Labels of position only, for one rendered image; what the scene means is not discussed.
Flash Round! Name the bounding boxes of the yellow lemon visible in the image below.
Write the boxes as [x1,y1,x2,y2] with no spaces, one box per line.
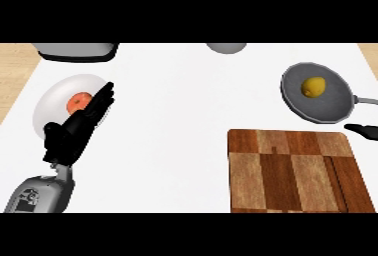
[300,76,328,99]

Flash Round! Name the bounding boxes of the grey round object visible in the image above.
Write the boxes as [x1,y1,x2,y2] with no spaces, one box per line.
[205,43,248,55]

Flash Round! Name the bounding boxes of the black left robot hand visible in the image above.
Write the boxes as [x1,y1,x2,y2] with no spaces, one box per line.
[41,81,117,167]

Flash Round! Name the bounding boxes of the white plate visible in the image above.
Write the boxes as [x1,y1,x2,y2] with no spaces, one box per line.
[31,73,111,140]

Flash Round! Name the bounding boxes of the grey frying pan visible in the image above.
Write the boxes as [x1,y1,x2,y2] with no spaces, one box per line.
[279,62,378,125]

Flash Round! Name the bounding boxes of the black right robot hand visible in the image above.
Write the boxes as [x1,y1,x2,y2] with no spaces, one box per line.
[343,123,378,142]

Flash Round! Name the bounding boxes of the grey appliance with black base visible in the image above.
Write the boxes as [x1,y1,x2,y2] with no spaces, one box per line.
[31,43,121,64]

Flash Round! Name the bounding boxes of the wooden cutting board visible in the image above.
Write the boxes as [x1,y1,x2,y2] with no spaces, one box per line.
[226,128,376,214]

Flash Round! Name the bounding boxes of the orange fruit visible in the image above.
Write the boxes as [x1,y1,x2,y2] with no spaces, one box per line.
[66,92,94,115]

